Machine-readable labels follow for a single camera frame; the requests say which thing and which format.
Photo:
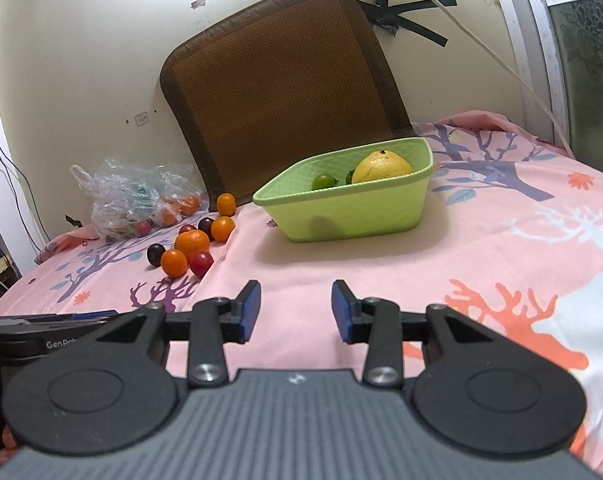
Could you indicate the white window frame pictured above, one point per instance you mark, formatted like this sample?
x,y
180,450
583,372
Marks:
x,y
536,35

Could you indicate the small oval kumquat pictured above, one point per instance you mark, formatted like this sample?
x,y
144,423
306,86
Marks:
x,y
226,204

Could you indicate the clear plastic bag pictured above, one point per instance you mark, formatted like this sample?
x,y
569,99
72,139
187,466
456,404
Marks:
x,y
119,195

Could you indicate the red cherry tomato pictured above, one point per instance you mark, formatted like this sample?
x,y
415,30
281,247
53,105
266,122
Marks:
x,y
201,263
186,229

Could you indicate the white wall sticker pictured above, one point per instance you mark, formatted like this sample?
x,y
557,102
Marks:
x,y
142,118

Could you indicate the green plastic basket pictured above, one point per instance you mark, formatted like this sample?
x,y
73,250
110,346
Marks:
x,y
354,210

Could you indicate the yellow pomelo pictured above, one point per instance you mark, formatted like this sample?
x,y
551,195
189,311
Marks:
x,y
381,166

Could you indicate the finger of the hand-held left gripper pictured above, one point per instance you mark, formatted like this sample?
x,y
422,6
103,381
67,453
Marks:
x,y
89,316

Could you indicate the green tomato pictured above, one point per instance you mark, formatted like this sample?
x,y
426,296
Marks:
x,y
324,181

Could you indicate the pink printed bed sheet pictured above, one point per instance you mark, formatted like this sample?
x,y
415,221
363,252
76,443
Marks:
x,y
481,220

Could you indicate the pink wall sticker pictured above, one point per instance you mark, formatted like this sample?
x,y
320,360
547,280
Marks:
x,y
198,3

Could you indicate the large mandarin orange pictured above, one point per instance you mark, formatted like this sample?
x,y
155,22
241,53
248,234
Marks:
x,y
192,243

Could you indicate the crossed black tape strips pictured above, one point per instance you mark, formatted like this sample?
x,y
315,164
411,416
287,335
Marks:
x,y
406,15

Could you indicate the dark purple cherry tomato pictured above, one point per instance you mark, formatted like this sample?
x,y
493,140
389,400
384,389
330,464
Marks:
x,y
205,225
156,254

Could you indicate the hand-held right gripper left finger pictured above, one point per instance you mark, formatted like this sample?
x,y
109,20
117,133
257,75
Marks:
x,y
245,312

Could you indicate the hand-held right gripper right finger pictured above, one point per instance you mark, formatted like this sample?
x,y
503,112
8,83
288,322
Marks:
x,y
340,312

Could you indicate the brown woven seat mat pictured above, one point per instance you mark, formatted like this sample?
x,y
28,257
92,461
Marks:
x,y
276,85

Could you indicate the small round orange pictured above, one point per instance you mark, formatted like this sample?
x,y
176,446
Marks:
x,y
222,228
174,263

